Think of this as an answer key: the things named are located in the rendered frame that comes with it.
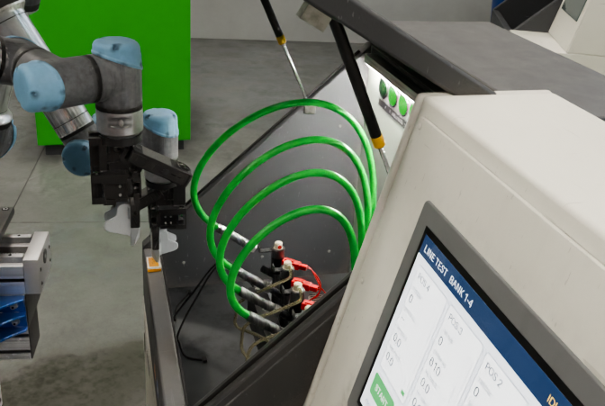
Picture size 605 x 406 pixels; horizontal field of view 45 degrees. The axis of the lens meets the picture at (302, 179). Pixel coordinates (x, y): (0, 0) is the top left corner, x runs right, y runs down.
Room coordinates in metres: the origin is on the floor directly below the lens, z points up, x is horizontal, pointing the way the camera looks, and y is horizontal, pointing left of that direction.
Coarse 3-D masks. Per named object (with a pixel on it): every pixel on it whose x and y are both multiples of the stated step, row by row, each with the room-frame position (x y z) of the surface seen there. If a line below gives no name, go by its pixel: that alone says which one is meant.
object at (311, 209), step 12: (288, 216) 1.09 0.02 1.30; (300, 216) 1.10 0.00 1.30; (336, 216) 1.11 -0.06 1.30; (264, 228) 1.08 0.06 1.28; (276, 228) 1.08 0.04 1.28; (348, 228) 1.12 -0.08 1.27; (252, 240) 1.07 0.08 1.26; (348, 240) 1.12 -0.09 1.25; (240, 252) 1.07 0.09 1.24; (240, 264) 1.07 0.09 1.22; (228, 276) 1.06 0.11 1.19; (228, 288) 1.06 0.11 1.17; (228, 300) 1.06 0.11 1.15; (240, 312) 1.07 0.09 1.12; (252, 312) 1.08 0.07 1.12; (264, 324) 1.08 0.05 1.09; (276, 324) 1.09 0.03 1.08
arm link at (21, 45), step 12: (0, 36) 1.14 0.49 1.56; (12, 36) 1.18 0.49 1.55; (0, 48) 1.11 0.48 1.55; (12, 48) 1.12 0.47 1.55; (24, 48) 1.13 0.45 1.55; (36, 48) 1.13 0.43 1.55; (0, 60) 1.10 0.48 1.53; (12, 60) 1.11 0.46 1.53; (0, 72) 1.10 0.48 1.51; (12, 72) 1.10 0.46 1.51; (0, 84) 1.13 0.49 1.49; (12, 84) 1.12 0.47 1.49
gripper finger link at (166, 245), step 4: (160, 232) 1.46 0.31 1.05; (164, 232) 1.47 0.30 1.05; (160, 236) 1.46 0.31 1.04; (164, 236) 1.47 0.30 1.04; (160, 240) 1.46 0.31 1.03; (164, 240) 1.47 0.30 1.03; (168, 240) 1.47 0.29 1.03; (172, 240) 1.47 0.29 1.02; (160, 244) 1.46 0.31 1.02; (164, 244) 1.47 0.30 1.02; (168, 244) 1.47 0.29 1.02; (172, 244) 1.47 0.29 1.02; (176, 244) 1.48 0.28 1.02; (160, 248) 1.46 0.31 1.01; (164, 248) 1.47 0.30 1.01; (168, 248) 1.47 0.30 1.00; (172, 248) 1.47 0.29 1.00; (152, 252) 1.46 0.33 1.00; (156, 252) 1.46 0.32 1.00; (160, 252) 1.47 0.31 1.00; (164, 252) 1.47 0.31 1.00; (152, 256) 1.47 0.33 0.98; (156, 256) 1.46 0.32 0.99; (156, 260) 1.47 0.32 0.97
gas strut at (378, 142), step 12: (336, 24) 1.01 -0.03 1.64; (336, 36) 1.01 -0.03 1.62; (348, 48) 1.02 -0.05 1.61; (348, 60) 1.02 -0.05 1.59; (348, 72) 1.02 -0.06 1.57; (360, 84) 1.03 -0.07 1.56; (360, 96) 1.03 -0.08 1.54; (360, 108) 1.04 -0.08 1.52; (372, 108) 1.04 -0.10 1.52; (372, 120) 1.03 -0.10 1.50; (372, 132) 1.04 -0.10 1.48; (384, 144) 1.05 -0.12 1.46; (384, 156) 1.05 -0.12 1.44
